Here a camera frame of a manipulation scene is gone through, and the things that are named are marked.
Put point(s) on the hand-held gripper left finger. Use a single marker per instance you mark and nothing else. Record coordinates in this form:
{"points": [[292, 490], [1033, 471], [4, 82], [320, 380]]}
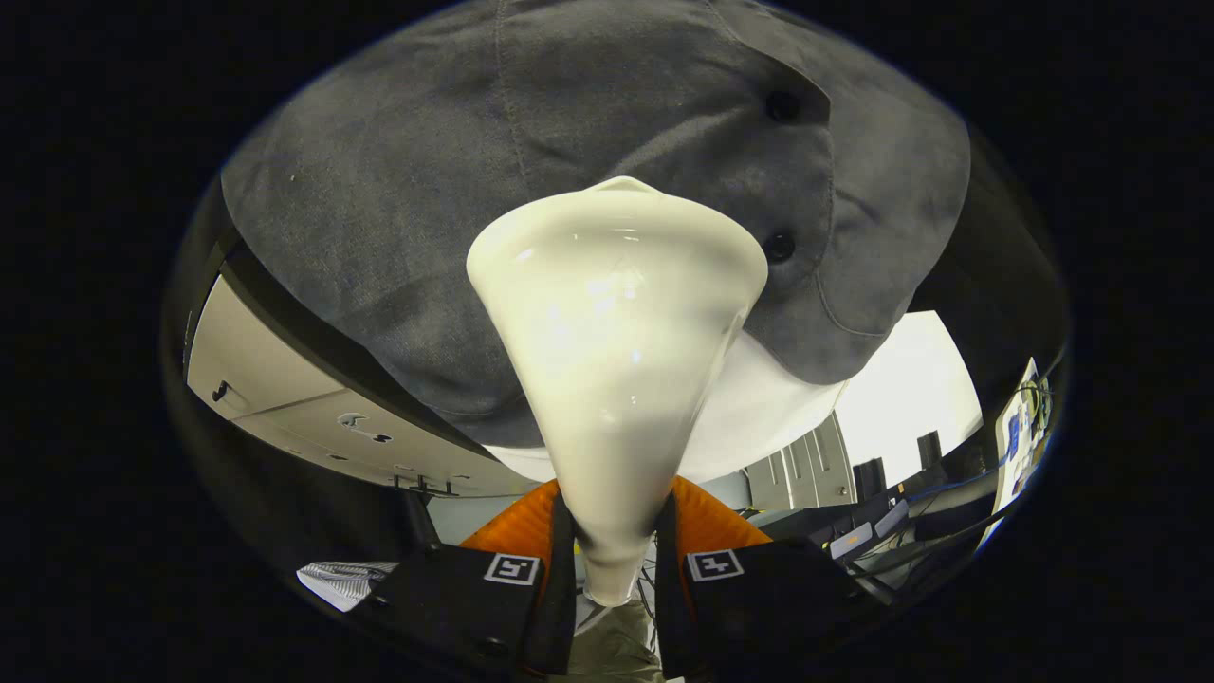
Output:
{"points": [[564, 569]]}

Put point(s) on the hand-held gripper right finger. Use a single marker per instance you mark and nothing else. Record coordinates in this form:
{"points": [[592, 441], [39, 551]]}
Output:
{"points": [[666, 569]]}

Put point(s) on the white garment steamer head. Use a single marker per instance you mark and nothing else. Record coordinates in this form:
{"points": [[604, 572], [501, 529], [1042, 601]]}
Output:
{"points": [[616, 360]]}

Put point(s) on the grey button-up shirt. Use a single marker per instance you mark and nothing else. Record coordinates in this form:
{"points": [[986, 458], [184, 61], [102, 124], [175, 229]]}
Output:
{"points": [[427, 190]]}

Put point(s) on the grey metal locker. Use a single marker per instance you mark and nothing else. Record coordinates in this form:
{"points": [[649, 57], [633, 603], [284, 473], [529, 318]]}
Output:
{"points": [[806, 465]]}

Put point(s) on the silver patterned sheet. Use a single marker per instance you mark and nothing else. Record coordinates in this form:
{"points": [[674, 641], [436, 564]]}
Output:
{"points": [[341, 581]]}

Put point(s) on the black box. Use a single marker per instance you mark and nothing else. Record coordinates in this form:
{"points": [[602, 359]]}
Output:
{"points": [[929, 448]]}

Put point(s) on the white power strip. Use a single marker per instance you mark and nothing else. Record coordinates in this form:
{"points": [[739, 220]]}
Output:
{"points": [[1005, 465]]}

